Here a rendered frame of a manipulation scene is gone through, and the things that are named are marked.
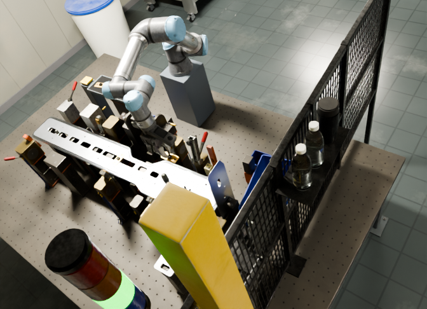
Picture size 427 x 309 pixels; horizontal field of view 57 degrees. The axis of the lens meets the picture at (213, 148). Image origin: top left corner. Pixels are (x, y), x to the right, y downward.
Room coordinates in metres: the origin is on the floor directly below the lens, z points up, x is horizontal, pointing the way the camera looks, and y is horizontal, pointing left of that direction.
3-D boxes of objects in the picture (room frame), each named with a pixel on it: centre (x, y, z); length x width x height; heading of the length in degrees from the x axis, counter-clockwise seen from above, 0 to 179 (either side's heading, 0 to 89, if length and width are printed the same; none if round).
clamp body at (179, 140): (1.45, 0.17, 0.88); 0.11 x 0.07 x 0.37; 134
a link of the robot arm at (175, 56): (1.98, 0.03, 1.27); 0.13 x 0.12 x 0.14; 65
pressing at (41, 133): (1.52, 0.54, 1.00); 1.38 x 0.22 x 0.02; 44
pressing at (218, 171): (0.98, 0.02, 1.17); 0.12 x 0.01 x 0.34; 134
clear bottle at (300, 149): (0.72, -0.25, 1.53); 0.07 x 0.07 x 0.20
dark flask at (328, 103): (0.87, -0.41, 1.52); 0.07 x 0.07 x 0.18
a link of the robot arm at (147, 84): (1.32, 0.21, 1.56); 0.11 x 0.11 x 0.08; 65
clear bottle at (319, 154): (0.78, -0.32, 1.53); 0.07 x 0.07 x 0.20
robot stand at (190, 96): (1.98, 0.04, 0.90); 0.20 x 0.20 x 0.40; 40
